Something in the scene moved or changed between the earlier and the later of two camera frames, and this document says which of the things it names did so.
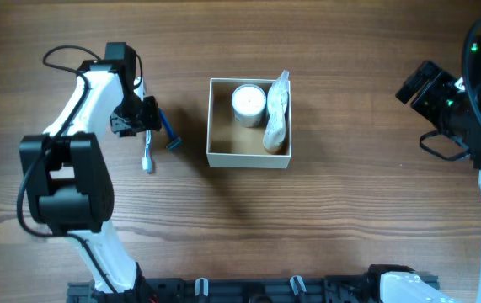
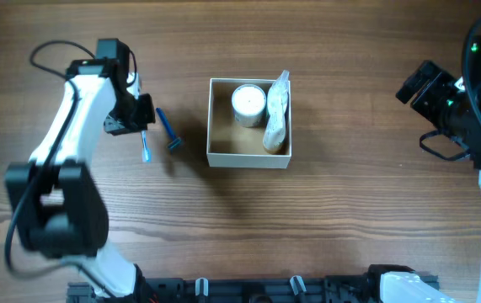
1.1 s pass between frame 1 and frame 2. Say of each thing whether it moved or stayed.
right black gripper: stayed
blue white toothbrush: moved
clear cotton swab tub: stayed
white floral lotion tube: stayed
